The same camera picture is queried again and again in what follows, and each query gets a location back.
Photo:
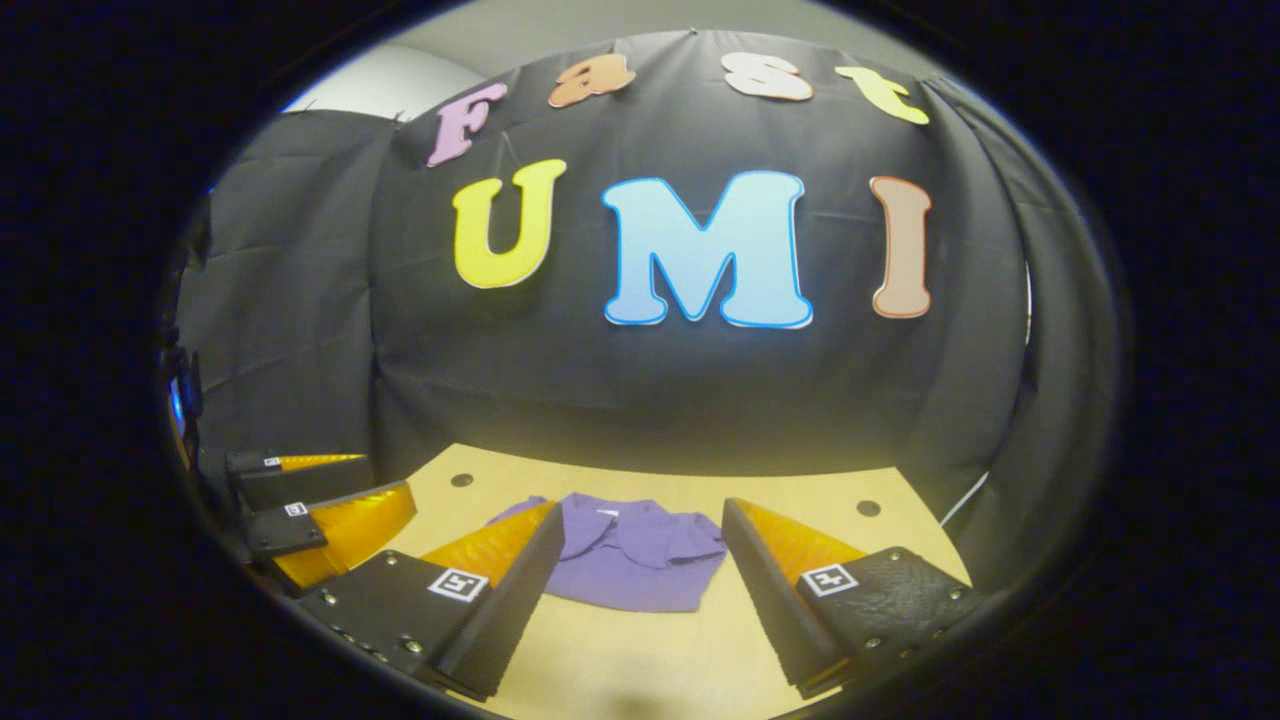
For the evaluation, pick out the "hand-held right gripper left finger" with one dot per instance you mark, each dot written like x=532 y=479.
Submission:
x=500 y=610

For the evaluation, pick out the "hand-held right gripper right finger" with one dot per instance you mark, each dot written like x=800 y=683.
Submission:
x=770 y=610

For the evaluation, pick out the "purple buttoned garment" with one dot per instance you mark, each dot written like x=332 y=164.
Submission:
x=630 y=570

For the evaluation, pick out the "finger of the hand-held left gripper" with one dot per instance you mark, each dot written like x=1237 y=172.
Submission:
x=350 y=525
x=300 y=485

